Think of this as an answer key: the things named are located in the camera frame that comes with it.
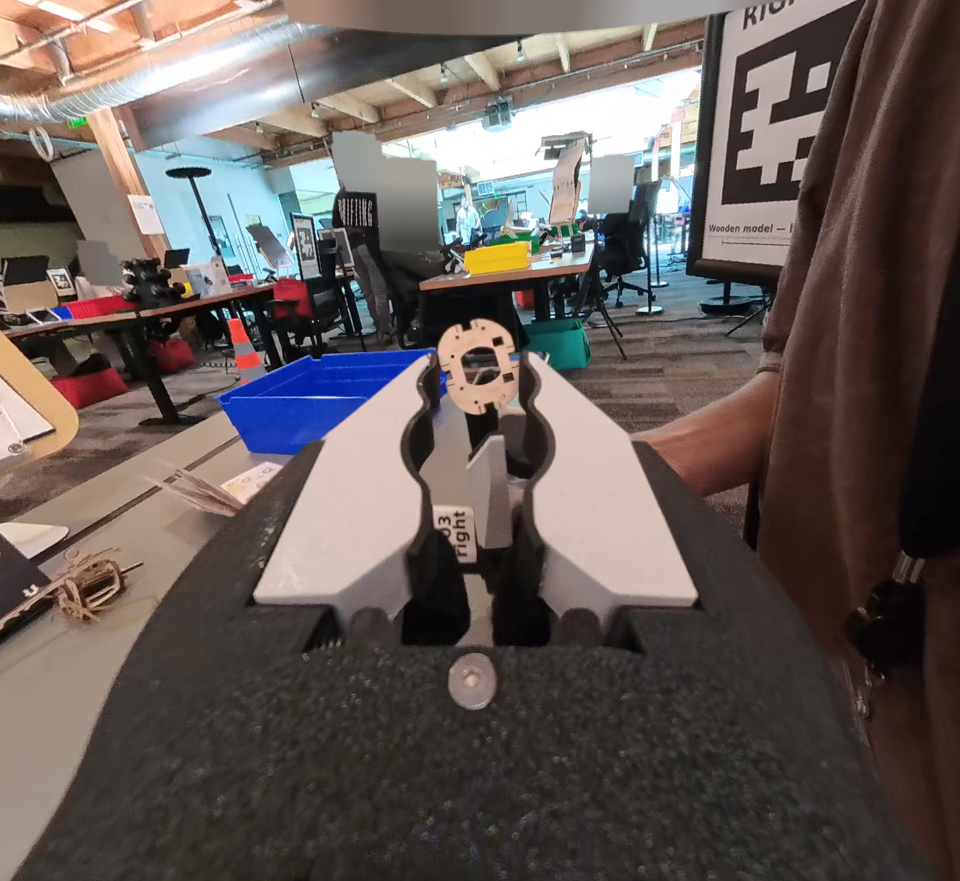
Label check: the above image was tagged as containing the round wooden gear part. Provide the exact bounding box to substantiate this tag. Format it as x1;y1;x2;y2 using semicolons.
437;320;521;417

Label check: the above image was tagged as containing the black kit box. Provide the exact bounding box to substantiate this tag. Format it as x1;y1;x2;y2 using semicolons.
0;532;55;644

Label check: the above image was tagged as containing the black bulky device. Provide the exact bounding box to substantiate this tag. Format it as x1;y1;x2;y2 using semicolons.
121;257;185;312

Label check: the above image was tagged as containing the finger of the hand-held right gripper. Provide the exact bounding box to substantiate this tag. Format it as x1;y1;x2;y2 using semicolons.
465;434;520;552

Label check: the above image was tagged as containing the silver air duct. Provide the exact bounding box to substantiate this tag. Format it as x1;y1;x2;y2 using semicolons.
0;18;346;126

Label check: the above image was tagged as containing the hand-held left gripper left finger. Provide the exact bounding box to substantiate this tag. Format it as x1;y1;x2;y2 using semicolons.
253;352;445;620

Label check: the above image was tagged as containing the rounded wooden board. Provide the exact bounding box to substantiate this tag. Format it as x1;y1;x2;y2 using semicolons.
0;332;80;462

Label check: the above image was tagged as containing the framed black-white marker sign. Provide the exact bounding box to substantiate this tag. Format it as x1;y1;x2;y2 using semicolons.
686;0;879;290

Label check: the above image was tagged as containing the red plastic bin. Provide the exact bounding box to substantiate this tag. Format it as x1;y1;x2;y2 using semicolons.
54;294;138;321
49;367;130;411

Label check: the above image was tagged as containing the cardboard structure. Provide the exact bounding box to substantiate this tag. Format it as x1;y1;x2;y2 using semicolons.
540;133;595;226

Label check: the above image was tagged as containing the white instruction booklet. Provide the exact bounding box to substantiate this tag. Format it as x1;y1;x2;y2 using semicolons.
146;461;285;520

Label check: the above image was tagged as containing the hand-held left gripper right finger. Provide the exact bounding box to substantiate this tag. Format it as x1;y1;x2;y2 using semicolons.
517;352;700;618

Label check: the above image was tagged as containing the black office chair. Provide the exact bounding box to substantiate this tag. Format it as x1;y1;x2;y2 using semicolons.
597;209;655;310

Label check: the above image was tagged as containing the yellow plastic bin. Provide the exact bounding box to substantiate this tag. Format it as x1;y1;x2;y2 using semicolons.
463;243;534;277

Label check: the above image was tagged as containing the black tripod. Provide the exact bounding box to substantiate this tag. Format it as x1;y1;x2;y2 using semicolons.
581;273;630;361

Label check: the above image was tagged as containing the orange traffic cone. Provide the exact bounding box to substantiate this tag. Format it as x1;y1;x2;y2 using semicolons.
226;318;268;385

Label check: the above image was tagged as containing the assembled wooden model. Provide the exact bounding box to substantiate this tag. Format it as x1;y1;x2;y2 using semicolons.
46;549;145;625

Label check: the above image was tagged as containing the person's right forearm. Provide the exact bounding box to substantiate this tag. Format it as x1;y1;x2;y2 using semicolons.
633;371;781;500

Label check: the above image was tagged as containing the green storage bin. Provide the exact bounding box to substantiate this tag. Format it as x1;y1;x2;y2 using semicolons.
521;318;594;372

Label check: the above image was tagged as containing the black floor lamp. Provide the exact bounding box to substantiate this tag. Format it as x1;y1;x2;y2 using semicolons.
165;164;226;257

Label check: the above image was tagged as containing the blue plastic bin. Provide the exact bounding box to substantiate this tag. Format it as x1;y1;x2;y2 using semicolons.
216;348;453;456

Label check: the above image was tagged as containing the black key fob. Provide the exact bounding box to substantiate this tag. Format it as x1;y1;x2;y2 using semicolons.
846;577;927;680

